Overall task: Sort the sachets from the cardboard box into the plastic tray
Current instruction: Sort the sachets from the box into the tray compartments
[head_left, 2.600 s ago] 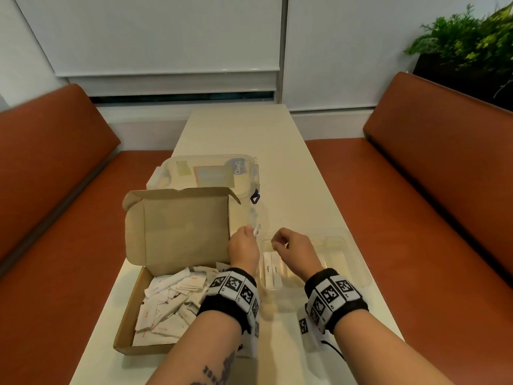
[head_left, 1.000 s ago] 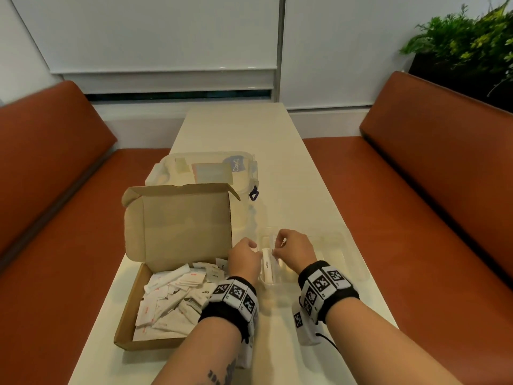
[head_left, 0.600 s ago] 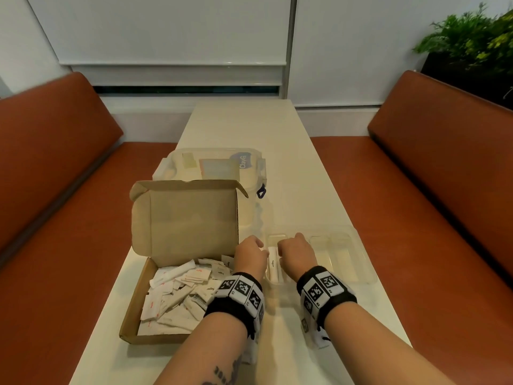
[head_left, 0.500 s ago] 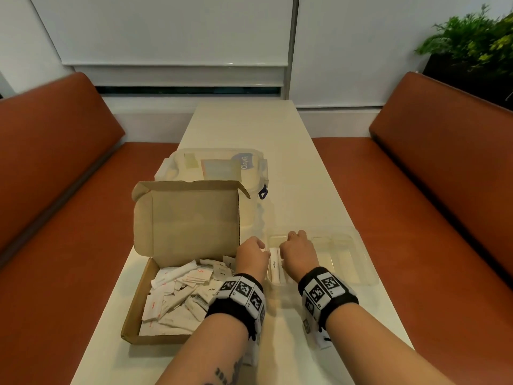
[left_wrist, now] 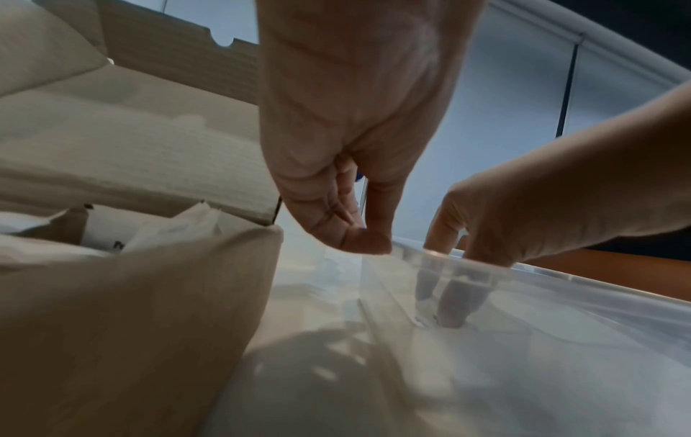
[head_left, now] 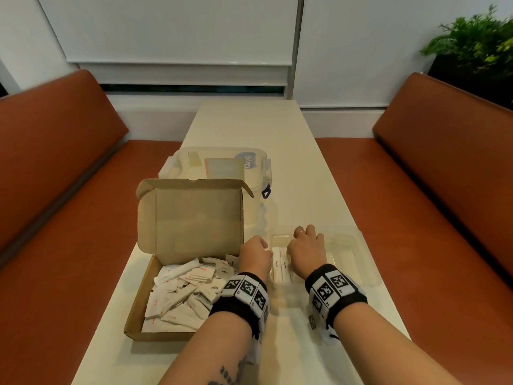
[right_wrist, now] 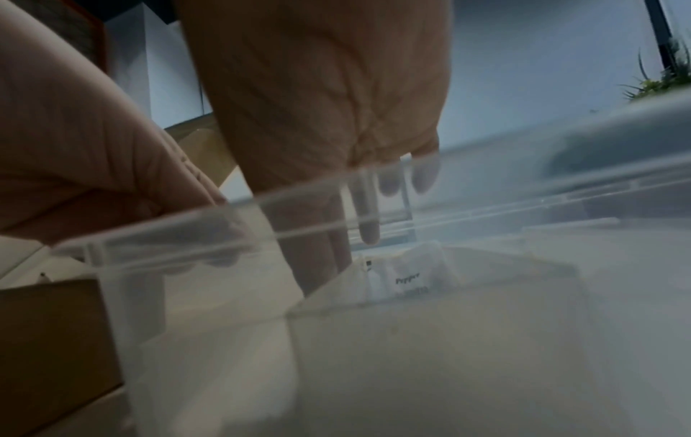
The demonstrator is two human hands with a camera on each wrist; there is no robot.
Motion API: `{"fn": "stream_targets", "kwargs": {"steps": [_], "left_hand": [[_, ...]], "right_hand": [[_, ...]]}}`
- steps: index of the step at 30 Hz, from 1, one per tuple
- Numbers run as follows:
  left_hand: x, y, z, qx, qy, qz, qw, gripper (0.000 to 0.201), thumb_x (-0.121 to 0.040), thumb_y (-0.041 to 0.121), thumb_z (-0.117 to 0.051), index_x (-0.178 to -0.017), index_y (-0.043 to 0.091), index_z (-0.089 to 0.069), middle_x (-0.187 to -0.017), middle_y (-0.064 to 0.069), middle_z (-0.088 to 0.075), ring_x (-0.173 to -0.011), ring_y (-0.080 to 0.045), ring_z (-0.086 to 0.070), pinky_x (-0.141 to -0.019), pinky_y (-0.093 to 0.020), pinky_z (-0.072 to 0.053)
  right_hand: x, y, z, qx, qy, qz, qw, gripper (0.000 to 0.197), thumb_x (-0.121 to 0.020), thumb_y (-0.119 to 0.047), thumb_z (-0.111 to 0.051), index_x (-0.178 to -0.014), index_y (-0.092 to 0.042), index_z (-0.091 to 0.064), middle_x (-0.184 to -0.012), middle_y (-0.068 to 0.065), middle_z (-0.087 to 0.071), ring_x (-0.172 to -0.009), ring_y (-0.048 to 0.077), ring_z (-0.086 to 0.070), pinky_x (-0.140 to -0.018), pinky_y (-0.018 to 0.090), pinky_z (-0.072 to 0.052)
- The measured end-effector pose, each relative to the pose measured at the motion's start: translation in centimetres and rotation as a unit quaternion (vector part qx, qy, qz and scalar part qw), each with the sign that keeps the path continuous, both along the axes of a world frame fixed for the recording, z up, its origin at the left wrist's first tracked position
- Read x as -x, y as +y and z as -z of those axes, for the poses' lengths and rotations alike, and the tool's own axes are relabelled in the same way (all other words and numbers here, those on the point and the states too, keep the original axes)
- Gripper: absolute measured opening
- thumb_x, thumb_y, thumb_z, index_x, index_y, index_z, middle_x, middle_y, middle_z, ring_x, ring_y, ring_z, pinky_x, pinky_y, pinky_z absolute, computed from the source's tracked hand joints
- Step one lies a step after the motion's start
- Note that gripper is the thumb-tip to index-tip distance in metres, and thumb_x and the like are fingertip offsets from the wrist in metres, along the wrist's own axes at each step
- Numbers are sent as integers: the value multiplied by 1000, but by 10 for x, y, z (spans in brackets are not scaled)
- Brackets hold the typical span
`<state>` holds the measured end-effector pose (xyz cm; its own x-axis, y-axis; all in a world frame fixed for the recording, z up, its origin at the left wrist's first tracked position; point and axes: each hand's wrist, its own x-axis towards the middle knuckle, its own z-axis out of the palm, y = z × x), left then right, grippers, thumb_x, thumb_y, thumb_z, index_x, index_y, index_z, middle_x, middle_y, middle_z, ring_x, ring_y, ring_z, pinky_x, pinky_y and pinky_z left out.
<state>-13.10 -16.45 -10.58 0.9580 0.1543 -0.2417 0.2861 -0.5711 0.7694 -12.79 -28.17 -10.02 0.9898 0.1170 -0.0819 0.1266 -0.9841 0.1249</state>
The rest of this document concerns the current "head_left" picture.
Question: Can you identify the grey window frame post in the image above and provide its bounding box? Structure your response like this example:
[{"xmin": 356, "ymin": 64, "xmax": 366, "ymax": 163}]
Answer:
[{"xmin": 285, "ymin": 0, "xmax": 306, "ymax": 99}]

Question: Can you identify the clear compartment tray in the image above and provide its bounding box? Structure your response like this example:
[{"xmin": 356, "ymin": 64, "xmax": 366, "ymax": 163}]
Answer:
[{"xmin": 267, "ymin": 226, "xmax": 382, "ymax": 288}]

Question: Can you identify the green leafy plant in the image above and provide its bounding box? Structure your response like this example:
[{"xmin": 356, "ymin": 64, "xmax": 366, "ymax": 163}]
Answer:
[{"xmin": 419, "ymin": 5, "xmax": 513, "ymax": 76}]

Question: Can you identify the brown cardboard box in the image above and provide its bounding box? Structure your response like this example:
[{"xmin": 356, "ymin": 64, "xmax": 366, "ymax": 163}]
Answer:
[{"xmin": 123, "ymin": 178, "xmax": 255, "ymax": 342}]

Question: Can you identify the clear lidded plastic container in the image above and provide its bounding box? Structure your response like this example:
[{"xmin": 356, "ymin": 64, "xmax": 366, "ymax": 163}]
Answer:
[{"xmin": 158, "ymin": 147, "xmax": 273, "ymax": 229}]

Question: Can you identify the person's right hand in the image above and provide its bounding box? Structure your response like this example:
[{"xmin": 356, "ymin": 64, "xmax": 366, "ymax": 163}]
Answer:
[{"xmin": 286, "ymin": 225, "xmax": 328, "ymax": 280}]

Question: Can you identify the orange leather bench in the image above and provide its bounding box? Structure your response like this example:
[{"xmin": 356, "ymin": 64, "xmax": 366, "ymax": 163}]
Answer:
[
  {"xmin": 315, "ymin": 72, "xmax": 513, "ymax": 385},
  {"xmin": 0, "ymin": 70, "xmax": 183, "ymax": 385}
]

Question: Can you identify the white roller blind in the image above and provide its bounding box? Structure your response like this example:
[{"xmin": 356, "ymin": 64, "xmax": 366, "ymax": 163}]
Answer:
[{"xmin": 36, "ymin": 0, "xmax": 301, "ymax": 87}]

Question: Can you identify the person's right forearm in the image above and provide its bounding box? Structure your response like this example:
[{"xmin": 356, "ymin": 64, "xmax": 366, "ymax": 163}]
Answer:
[{"xmin": 332, "ymin": 302, "xmax": 462, "ymax": 385}]

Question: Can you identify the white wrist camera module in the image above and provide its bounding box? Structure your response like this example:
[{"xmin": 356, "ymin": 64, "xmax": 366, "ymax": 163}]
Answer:
[
  {"xmin": 307, "ymin": 300, "xmax": 341, "ymax": 345},
  {"xmin": 246, "ymin": 328, "xmax": 263, "ymax": 364}
]

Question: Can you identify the black planter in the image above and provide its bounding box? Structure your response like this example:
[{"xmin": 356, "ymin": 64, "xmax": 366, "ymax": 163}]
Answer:
[{"xmin": 426, "ymin": 53, "xmax": 513, "ymax": 109}]

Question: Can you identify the person's left forearm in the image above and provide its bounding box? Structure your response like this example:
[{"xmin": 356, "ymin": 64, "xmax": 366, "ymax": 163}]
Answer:
[{"xmin": 158, "ymin": 314, "xmax": 257, "ymax": 385}]

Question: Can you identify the person's left hand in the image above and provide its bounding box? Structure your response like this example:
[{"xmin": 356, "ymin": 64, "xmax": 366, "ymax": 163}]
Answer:
[{"xmin": 238, "ymin": 235, "xmax": 274, "ymax": 282}]

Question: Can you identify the pile of white sachets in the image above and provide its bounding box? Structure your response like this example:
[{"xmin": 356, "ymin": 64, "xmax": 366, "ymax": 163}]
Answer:
[{"xmin": 142, "ymin": 254, "xmax": 241, "ymax": 333}]

